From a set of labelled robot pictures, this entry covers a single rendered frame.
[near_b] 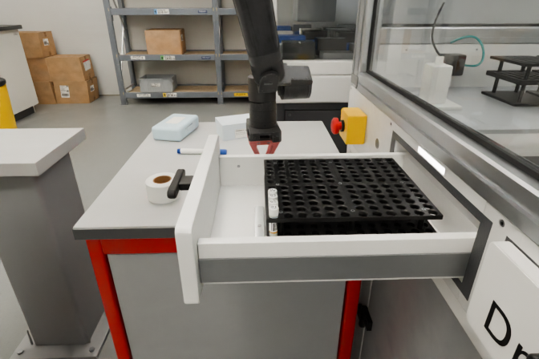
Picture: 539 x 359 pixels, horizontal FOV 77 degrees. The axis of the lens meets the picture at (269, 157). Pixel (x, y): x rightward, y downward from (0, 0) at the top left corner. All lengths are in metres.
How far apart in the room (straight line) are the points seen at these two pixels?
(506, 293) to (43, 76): 4.93
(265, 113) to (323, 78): 0.61
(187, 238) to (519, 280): 0.32
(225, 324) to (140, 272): 0.23
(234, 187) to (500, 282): 0.42
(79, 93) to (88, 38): 0.73
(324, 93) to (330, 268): 0.94
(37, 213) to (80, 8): 4.10
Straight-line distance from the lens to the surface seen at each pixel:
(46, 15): 5.32
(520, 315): 0.40
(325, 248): 0.41
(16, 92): 4.46
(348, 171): 0.56
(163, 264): 0.77
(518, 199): 0.40
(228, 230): 0.52
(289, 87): 0.70
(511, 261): 0.40
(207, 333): 0.90
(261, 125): 0.71
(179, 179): 0.51
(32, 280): 1.41
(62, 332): 1.55
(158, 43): 4.40
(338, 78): 1.30
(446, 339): 0.60
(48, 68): 4.98
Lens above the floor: 1.14
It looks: 24 degrees down
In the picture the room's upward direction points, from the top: straight up
